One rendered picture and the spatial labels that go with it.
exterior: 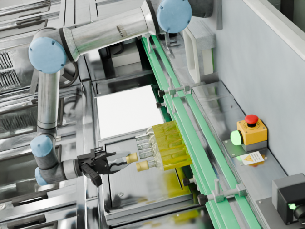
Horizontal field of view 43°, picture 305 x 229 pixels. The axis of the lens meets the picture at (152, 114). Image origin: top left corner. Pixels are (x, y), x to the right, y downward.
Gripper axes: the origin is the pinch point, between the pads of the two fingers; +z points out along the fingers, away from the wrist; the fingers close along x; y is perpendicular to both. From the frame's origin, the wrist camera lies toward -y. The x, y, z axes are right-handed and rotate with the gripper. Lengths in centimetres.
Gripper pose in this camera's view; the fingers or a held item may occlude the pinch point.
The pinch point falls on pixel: (128, 158)
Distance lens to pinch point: 147.9
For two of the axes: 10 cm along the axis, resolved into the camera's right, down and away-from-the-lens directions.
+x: 1.7, 8.2, 5.5
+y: -1.7, -5.2, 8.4
